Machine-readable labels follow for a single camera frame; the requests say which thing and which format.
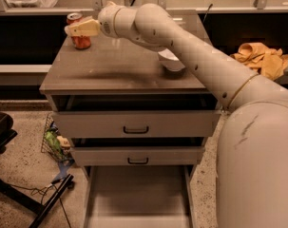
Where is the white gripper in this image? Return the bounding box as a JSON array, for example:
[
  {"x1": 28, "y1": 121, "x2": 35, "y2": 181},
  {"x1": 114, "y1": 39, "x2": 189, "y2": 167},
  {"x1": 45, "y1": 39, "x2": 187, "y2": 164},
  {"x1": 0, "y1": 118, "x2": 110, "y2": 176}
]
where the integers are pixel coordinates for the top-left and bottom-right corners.
[{"x1": 65, "y1": 2, "x2": 123, "y2": 38}]

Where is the red coke can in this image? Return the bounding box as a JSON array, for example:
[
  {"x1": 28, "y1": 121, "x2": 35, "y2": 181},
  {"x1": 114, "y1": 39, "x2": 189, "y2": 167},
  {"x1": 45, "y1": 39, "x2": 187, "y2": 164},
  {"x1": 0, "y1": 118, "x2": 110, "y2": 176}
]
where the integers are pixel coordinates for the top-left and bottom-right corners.
[{"x1": 67, "y1": 12, "x2": 91, "y2": 49}]

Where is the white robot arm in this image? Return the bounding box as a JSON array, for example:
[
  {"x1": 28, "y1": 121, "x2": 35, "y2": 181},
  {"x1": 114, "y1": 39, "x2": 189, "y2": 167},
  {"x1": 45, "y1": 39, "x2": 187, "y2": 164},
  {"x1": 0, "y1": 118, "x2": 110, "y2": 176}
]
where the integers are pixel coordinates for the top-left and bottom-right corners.
[{"x1": 65, "y1": 3, "x2": 288, "y2": 228}]

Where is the grey drawer cabinet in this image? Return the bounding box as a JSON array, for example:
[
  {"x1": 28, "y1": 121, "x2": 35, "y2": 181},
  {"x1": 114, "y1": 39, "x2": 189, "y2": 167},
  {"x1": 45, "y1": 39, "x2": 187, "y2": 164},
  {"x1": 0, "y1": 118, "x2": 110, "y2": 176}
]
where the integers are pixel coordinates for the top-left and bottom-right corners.
[{"x1": 39, "y1": 9, "x2": 233, "y2": 228}]

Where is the open bottom drawer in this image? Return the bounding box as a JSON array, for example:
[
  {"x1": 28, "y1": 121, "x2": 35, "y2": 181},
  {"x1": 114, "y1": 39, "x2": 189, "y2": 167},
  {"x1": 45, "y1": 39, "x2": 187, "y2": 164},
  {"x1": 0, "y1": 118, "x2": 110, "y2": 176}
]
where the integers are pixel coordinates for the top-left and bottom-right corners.
[{"x1": 82, "y1": 165, "x2": 196, "y2": 228}]

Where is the white ceramic bowl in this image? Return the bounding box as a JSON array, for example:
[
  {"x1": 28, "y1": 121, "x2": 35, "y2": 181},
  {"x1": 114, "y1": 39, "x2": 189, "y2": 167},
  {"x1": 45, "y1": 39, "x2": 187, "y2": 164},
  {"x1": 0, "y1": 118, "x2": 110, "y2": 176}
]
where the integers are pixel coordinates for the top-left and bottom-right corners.
[{"x1": 158, "y1": 49, "x2": 185, "y2": 72}]

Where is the black chair base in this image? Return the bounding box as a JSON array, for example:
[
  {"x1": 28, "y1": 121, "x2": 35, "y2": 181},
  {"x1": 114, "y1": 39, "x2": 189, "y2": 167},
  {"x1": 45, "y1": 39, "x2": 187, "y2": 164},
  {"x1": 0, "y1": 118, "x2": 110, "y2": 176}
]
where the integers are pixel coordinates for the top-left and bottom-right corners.
[{"x1": 0, "y1": 111, "x2": 79, "y2": 228}]

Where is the yellow crumpled cloth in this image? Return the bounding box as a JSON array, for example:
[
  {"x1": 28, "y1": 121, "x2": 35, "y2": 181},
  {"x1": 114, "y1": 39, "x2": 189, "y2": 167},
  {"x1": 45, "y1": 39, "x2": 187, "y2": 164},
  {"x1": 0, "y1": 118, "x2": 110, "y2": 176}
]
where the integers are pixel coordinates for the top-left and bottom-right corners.
[{"x1": 231, "y1": 43, "x2": 288, "y2": 81}]

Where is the top drawer with black handle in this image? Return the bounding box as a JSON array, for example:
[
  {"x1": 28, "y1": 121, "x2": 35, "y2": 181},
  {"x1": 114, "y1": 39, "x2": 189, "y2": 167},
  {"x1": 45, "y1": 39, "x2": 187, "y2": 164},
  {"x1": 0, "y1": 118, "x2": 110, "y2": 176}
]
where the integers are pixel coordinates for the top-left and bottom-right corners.
[{"x1": 52, "y1": 110, "x2": 220, "y2": 138}]

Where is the drawer with black handle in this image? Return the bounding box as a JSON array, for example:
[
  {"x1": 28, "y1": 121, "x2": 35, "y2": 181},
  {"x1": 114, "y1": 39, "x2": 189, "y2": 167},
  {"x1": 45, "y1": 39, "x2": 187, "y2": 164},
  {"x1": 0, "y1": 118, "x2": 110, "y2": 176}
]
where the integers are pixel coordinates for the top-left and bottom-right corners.
[
  {"x1": 71, "y1": 146, "x2": 204, "y2": 166},
  {"x1": 52, "y1": 110, "x2": 220, "y2": 138}
]

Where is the wire basket with items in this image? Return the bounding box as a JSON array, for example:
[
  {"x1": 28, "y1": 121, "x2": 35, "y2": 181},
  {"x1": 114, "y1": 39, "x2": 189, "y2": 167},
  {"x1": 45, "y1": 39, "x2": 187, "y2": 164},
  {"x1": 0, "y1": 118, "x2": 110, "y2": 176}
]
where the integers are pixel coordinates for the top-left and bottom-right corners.
[{"x1": 41, "y1": 114, "x2": 72, "y2": 162}]

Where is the middle drawer with black handle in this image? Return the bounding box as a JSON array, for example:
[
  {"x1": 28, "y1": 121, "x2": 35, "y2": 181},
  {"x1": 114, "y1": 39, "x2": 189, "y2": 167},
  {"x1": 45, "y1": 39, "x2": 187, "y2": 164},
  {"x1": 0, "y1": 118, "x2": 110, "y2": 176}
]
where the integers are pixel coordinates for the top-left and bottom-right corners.
[{"x1": 71, "y1": 146, "x2": 204, "y2": 166}]

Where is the black floor cable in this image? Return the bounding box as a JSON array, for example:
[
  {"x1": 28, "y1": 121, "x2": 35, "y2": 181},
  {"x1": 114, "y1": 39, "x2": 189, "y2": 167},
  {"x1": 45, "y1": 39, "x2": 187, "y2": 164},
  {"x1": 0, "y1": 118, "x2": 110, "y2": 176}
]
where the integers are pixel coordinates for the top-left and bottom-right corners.
[{"x1": 10, "y1": 182, "x2": 73, "y2": 228}]

